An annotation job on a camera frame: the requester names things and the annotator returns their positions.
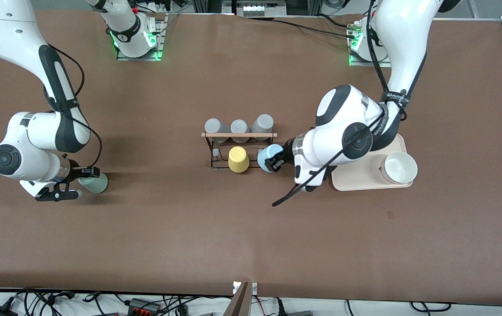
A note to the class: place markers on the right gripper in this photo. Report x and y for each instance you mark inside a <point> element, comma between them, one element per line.
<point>74,170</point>

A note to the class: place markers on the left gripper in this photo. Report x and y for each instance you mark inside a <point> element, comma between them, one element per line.
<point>286,151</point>

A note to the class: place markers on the light blue cup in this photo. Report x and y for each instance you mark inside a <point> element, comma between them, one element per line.
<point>267,153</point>

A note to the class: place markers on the pale green cup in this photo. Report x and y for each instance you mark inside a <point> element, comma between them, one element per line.
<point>95,184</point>

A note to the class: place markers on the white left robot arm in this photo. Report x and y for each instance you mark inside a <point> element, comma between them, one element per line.
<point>404,35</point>

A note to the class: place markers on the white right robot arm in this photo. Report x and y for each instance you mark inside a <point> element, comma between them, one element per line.
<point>1,26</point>

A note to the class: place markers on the black rack with wooden bar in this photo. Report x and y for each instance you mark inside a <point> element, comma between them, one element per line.
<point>238,135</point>

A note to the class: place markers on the yellow cup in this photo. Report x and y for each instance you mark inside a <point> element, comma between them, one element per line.
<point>238,160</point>

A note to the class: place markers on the grey cup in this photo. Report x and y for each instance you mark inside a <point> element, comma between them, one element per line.
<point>216,126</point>
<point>239,126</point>
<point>262,125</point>

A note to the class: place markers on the beige plastic tray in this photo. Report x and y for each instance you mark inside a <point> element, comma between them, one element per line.
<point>356,177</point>

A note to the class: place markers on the white ceramic bowl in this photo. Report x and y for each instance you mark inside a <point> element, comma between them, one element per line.
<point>399,167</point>

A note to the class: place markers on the black red power strip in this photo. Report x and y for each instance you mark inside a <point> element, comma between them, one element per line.
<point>145,307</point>

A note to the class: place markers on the grey electronics box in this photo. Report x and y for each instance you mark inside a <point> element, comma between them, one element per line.
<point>259,8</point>

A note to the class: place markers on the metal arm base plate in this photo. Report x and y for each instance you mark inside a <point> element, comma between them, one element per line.
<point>159,39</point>
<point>356,61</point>

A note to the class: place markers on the wooden post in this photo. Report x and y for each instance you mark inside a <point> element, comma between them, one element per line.
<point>238,303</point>

